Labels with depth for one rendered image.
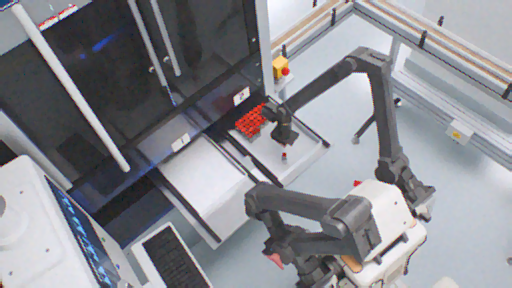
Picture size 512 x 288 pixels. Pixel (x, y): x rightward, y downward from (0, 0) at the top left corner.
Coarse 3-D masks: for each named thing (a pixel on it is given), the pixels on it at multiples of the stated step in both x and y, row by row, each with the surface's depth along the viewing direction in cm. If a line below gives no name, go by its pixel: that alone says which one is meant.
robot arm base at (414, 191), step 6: (414, 174) 142; (408, 180) 142; (414, 180) 141; (396, 186) 146; (402, 186) 142; (408, 186) 141; (414, 186) 141; (420, 186) 141; (426, 186) 145; (432, 186) 143; (402, 192) 143; (408, 192) 141; (414, 192) 140; (420, 192) 141; (426, 192) 142; (432, 192) 142; (408, 198) 142; (414, 198) 141; (420, 198) 140; (426, 198) 141; (414, 204) 140
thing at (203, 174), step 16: (192, 144) 200; (208, 144) 199; (176, 160) 196; (192, 160) 195; (208, 160) 194; (224, 160) 194; (176, 176) 192; (192, 176) 191; (208, 176) 190; (224, 176) 189; (240, 176) 189; (192, 192) 187; (208, 192) 186; (224, 192) 182; (208, 208) 180
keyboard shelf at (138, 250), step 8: (168, 224) 188; (152, 232) 187; (176, 232) 186; (144, 240) 185; (136, 248) 184; (136, 256) 182; (144, 256) 181; (192, 256) 180; (144, 264) 180; (152, 264) 179; (144, 272) 178; (152, 272) 178; (152, 280) 176; (160, 280) 176; (208, 280) 174
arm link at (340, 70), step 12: (348, 60) 128; (324, 72) 142; (336, 72) 133; (348, 72) 131; (312, 84) 147; (324, 84) 143; (300, 96) 153; (312, 96) 149; (276, 108) 163; (288, 108) 159; (300, 108) 157
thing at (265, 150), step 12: (228, 132) 198; (264, 132) 200; (300, 132) 198; (240, 144) 195; (252, 144) 197; (264, 144) 196; (276, 144) 196; (300, 144) 195; (312, 144) 194; (252, 156) 193; (264, 156) 193; (276, 156) 192; (288, 156) 192; (300, 156) 191; (276, 168) 189; (288, 168) 186
